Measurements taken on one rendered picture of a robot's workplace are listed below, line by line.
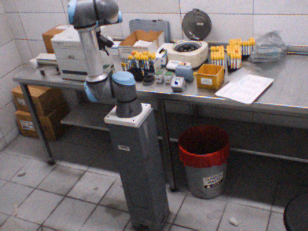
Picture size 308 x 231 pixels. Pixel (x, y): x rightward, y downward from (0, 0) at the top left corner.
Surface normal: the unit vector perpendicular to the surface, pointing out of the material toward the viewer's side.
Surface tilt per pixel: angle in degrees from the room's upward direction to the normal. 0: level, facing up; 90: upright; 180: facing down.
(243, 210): 0
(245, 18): 90
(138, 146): 90
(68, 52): 90
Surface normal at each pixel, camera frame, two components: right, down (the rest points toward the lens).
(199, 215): -0.14, -0.84
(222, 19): -0.41, 0.53
